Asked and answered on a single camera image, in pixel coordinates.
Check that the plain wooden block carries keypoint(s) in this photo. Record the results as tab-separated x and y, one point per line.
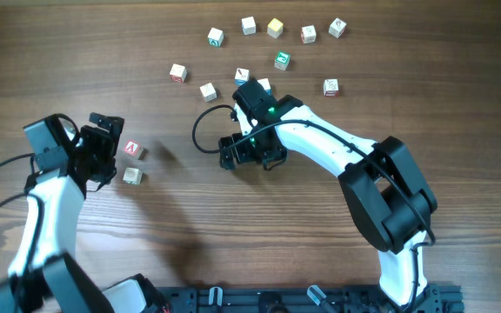
132	176

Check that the yellow wooden block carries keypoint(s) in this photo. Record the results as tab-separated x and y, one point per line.
275	28

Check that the white wooden block top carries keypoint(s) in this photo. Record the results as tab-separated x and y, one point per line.
249	26

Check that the wooden block red bottom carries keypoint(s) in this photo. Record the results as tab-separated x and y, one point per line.
330	87

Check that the wooden block red stripes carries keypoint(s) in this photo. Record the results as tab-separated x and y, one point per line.
208	92

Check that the wooden block blue side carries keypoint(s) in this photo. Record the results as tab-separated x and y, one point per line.
265	84

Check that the wooden block teal side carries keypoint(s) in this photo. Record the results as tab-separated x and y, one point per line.
215	37

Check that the wooden block far right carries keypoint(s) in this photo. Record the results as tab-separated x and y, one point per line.
337	27

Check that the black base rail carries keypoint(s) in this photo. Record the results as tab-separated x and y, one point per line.
355	298

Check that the wooden block blue picture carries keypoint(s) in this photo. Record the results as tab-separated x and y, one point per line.
242	76

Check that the wooden block red picture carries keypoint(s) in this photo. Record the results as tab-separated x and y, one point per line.
308	34

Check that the green picture block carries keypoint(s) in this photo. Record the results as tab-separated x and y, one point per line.
282	60

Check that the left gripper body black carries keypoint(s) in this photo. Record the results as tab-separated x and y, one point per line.
98	149

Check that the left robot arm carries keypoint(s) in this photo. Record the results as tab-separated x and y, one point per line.
45	266

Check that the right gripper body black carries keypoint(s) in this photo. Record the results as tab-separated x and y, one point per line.
250	149

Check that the red A block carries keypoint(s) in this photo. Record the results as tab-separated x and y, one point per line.
133	149

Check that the wooden block red left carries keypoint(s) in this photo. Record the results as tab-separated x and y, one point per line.
178	73

